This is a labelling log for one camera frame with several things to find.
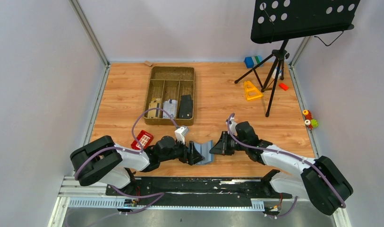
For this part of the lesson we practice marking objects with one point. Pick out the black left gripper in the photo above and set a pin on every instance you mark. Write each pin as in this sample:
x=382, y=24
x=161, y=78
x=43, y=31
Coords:
x=191, y=156

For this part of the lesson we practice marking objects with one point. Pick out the black music stand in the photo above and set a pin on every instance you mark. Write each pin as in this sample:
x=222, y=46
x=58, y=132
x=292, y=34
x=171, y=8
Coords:
x=282, y=20

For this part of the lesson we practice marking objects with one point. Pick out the woven compartment tray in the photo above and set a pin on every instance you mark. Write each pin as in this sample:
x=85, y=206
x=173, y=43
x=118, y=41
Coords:
x=167, y=82

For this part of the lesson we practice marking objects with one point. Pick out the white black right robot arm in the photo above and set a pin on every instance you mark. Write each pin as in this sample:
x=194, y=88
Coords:
x=315, y=179

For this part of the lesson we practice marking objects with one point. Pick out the red flat toy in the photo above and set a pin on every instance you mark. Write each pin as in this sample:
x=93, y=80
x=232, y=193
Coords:
x=144, y=138

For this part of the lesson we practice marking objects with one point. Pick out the red block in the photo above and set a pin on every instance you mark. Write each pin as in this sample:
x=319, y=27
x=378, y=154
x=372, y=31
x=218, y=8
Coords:
x=283, y=86

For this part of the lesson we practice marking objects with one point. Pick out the tan cards in tray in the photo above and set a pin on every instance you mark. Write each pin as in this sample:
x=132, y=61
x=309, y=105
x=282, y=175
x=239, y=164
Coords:
x=155, y=104

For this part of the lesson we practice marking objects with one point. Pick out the white card in tray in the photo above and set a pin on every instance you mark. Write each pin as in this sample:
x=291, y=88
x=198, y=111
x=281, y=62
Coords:
x=170, y=106

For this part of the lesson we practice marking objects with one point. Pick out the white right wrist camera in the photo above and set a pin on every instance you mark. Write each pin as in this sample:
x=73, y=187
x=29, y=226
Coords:
x=231, y=125

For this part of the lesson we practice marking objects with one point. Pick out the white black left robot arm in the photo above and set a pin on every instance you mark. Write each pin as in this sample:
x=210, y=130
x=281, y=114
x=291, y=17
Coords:
x=107, y=162

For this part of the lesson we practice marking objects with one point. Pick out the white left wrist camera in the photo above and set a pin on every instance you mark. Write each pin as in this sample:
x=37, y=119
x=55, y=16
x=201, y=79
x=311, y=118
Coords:
x=180, y=134

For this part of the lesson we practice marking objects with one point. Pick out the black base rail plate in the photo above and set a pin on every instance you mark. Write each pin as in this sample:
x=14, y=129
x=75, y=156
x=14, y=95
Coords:
x=197, y=191

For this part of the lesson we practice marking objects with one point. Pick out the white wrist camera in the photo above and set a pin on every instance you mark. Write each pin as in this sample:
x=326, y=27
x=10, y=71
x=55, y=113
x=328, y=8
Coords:
x=180, y=134
x=231, y=125

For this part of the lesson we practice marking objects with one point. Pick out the colourful toy stack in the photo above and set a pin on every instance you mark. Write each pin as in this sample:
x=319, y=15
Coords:
x=309, y=121

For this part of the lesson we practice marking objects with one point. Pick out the blue green block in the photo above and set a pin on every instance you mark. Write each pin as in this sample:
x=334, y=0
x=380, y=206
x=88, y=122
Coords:
x=251, y=62

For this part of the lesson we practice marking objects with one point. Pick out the black wallet in tray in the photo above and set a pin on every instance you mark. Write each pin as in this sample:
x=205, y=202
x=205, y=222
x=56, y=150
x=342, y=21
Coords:
x=185, y=107

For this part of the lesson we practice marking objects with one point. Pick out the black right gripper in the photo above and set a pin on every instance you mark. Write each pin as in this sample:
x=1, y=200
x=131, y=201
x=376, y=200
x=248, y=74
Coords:
x=221, y=147

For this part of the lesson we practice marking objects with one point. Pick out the yellow triangular toy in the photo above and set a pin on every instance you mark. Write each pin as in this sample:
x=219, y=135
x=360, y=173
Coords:
x=251, y=91

